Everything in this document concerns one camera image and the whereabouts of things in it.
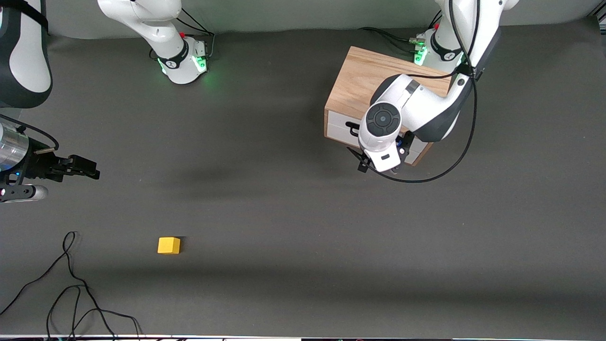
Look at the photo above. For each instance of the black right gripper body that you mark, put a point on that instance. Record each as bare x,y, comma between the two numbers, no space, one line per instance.
40,166

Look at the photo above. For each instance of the yellow cube block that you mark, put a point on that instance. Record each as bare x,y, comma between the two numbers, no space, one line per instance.
168,246

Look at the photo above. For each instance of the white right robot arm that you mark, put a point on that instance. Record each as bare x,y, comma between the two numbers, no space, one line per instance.
161,28

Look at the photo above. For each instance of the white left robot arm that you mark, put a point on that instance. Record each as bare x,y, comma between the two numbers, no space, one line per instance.
426,109

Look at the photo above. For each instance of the light wooden drawer cabinet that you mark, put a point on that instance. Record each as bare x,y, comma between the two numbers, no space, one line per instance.
355,80

